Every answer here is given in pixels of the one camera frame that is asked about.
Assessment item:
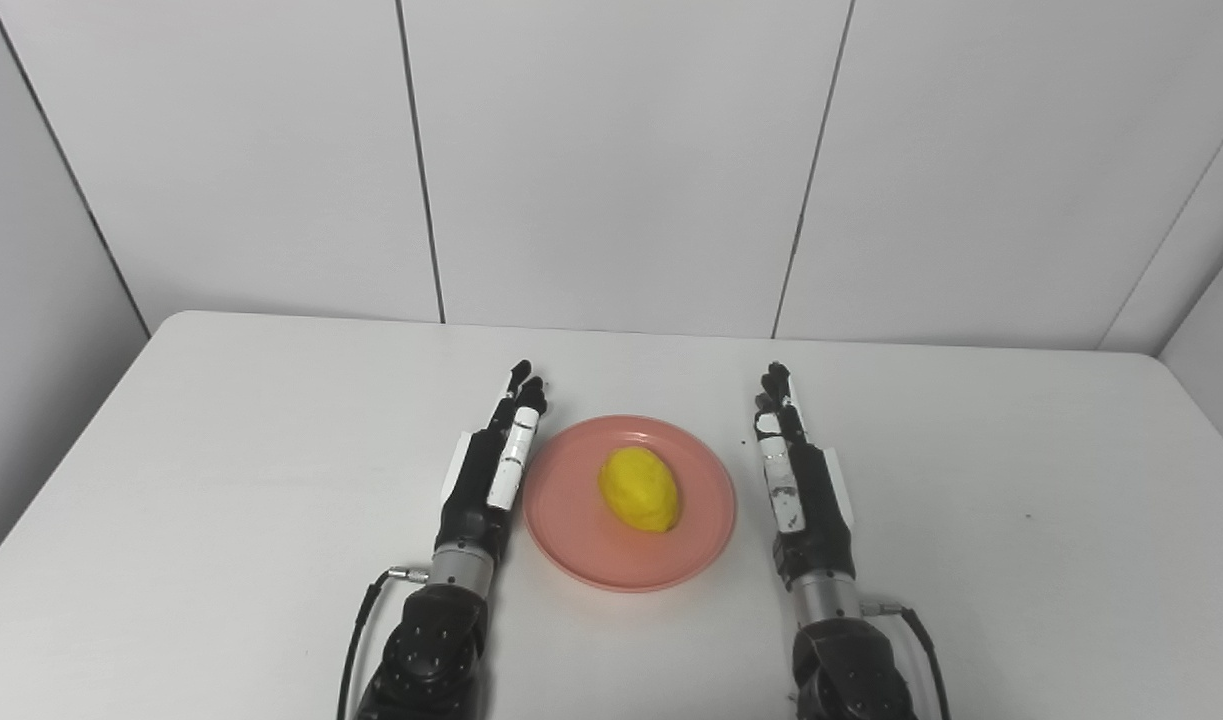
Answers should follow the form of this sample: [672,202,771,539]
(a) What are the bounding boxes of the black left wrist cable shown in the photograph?
[336,566,430,720]

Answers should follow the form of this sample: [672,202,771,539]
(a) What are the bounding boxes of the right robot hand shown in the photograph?
[752,362,858,593]

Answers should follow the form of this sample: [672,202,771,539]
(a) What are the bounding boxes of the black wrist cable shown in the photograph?
[859,598,954,720]
[336,566,430,720]

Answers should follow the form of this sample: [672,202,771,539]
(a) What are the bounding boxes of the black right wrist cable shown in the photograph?
[859,598,954,720]

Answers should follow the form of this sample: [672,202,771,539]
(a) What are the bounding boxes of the pink round plate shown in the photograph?
[522,415,738,594]

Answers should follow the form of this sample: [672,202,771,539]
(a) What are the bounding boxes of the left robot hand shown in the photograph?
[433,360,549,559]

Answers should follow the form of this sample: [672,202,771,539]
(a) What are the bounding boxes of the yellow lemon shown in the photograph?
[598,446,682,534]

